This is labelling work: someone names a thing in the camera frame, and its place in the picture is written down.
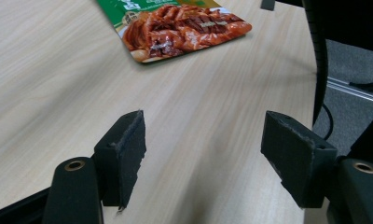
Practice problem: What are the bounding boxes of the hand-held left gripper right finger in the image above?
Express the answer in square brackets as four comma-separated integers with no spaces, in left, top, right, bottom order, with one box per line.
[260,110,338,209]

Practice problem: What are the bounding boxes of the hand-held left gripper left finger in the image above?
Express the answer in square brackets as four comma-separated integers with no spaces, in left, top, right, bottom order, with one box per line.
[93,109,147,213]

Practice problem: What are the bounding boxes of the green and red food packet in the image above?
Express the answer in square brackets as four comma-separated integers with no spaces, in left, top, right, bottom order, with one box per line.
[95,0,254,64]

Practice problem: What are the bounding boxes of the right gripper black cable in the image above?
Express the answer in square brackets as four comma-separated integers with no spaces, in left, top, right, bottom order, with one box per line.
[301,0,329,126]

